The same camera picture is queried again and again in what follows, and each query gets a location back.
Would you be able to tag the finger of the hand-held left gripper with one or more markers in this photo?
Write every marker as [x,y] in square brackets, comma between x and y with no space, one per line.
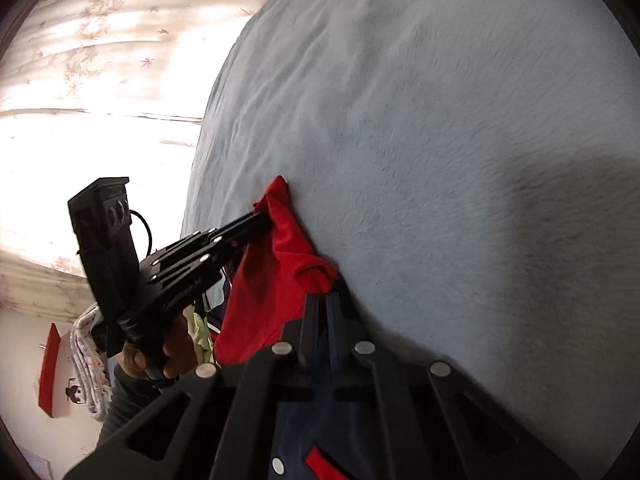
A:
[240,244]
[235,224]

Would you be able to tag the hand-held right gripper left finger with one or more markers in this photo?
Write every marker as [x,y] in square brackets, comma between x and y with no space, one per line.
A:
[312,340]

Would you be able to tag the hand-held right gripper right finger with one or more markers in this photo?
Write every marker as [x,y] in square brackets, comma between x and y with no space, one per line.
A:
[345,340]

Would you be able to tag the navy and red garment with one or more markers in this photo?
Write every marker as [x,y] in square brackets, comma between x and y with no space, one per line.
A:
[270,285]

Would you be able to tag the person's left forearm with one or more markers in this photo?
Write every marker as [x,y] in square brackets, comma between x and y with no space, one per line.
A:
[125,402]

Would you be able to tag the person's left hand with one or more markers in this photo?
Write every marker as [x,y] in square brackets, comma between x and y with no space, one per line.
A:
[181,355]

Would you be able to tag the yellow-green cloth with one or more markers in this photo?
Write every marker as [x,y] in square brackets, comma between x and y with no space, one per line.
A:
[202,335]

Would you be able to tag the white floral cloth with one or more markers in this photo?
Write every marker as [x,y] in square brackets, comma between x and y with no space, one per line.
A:
[87,360]

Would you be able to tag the light blue bed blanket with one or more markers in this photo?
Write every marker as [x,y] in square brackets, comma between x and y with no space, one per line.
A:
[425,160]

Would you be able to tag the leaf print curtain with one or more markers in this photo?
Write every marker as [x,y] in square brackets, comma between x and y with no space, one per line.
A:
[100,35]

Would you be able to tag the red wall shelf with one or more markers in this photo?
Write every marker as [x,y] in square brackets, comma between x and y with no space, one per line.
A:
[49,375]

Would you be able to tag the cartoon wall sticker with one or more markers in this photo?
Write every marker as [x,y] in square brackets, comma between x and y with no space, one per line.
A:
[75,394]

